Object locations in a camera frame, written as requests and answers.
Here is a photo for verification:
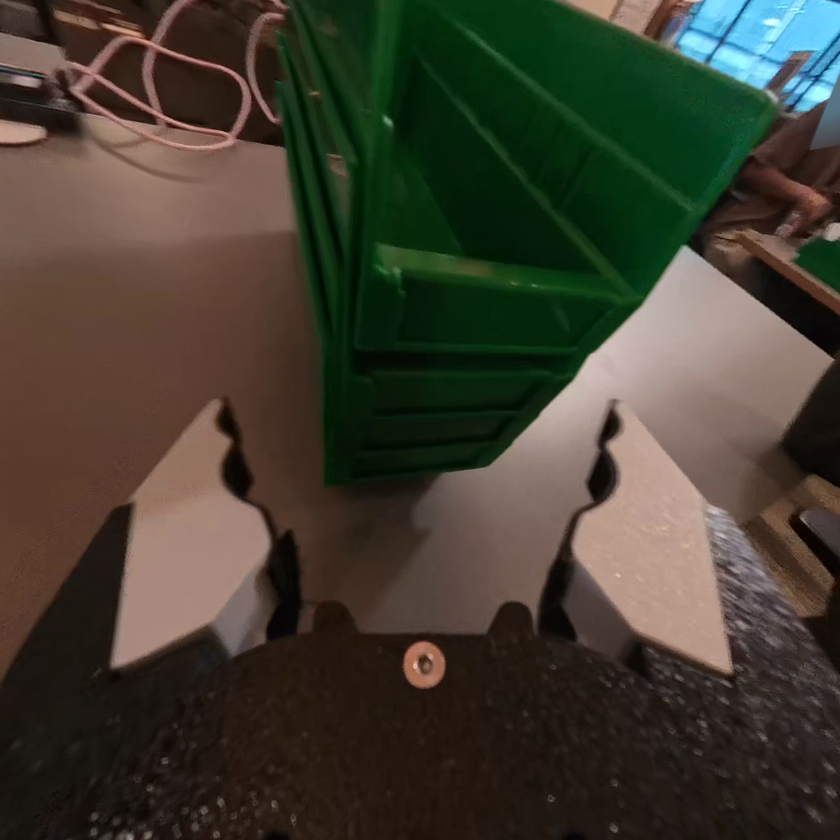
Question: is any white desk lamp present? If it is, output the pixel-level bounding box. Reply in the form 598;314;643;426
0;118;50;148

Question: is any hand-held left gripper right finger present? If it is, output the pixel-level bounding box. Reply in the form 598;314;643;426
538;399;735;677

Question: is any green plastic bin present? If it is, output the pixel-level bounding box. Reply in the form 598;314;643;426
354;0;782;358
308;0;552;454
276;0;519;488
328;0;578;414

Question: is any black battery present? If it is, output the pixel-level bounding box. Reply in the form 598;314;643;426
0;62;83;129

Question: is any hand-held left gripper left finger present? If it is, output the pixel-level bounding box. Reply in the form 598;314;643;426
108;397;304;672

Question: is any pink braided cable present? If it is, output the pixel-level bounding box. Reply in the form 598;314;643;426
66;0;290;153

